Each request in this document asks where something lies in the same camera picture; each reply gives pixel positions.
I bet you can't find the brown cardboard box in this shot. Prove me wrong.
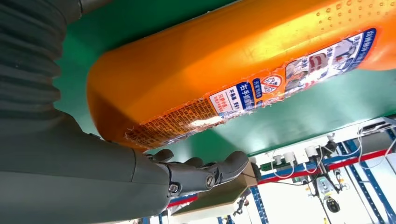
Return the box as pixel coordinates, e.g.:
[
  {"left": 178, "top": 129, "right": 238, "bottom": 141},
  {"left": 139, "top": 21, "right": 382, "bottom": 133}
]
[{"left": 198, "top": 162, "right": 261, "bottom": 203}]

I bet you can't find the blue metal rack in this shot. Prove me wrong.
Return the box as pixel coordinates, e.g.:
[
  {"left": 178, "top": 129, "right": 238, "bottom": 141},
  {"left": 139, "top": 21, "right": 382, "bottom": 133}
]
[{"left": 141, "top": 126, "right": 396, "bottom": 224}]

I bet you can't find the white power strip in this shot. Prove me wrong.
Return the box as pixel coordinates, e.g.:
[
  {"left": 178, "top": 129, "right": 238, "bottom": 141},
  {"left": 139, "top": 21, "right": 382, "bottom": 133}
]
[{"left": 269, "top": 145, "right": 329, "bottom": 169}]

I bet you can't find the green table mat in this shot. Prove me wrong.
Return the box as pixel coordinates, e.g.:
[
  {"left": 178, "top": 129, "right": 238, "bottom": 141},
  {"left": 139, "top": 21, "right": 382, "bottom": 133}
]
[{"left": 54, "top": 0, "right": 396, "bottom": 164}]

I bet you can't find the red metal beam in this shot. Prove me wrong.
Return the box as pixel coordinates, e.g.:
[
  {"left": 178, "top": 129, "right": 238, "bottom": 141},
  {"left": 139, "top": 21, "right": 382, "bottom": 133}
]
[{"left": 167, "top": 148, "right": 394, "bottom": 208}]

